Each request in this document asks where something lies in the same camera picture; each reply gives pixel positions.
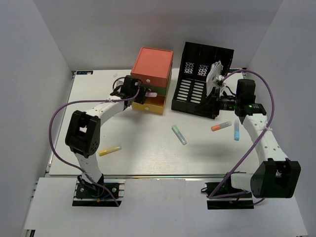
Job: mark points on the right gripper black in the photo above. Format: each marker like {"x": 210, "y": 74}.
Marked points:
{"x": 207, "y": 108}

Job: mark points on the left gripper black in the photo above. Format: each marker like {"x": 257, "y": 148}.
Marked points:
{"x": 141, "y": 99}

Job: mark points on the pastel purple highlighter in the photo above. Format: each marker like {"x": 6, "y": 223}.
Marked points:
{"x": 151, "y": 94}

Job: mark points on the pastel orange highlighter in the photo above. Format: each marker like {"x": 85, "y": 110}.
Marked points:
{"x": 221, "y": 126}

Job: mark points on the green drawer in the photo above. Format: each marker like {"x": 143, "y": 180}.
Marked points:
{"x": 161, "y": 91}

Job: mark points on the pastel blue highlighter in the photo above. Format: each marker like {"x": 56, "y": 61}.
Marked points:
{"x": 236, "y": 130}

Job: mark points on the orange top drawer box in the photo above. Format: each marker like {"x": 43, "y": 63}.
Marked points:
{"x": 152, "y": 66}

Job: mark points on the white spiral notebook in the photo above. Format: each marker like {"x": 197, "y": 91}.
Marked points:
{"x": 215, "y": 70}

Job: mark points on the pastel green highlighter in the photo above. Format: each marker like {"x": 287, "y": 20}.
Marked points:
{"x": 179, "y": 135}

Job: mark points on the pastel yellow highlighter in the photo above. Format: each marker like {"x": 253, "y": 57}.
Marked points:
{"x": 109, "y": 150}

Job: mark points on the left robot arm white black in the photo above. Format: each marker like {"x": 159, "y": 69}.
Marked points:
{"x": 84, "y": 131}

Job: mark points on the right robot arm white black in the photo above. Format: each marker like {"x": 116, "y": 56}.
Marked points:
{"x": 277, "y": 175}

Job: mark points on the black file organizer rack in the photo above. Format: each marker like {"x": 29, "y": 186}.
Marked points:
{"x": 195, "y": 65}

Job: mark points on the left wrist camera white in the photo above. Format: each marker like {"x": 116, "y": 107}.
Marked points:
{"x": 118, "y": 83}

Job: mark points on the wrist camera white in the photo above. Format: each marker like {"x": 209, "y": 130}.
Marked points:
{"x": 219, "y": 84}
{"x": 118, "y": 83}

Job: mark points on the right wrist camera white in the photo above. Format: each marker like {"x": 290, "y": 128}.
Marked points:
{"x": 219, "y": 84}

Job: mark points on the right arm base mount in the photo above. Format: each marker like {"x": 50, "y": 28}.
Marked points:
{"x": 227, "y": 197}

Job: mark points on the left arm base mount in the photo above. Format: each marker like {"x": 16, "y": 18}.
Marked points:
{"x": 89, "y": 195}

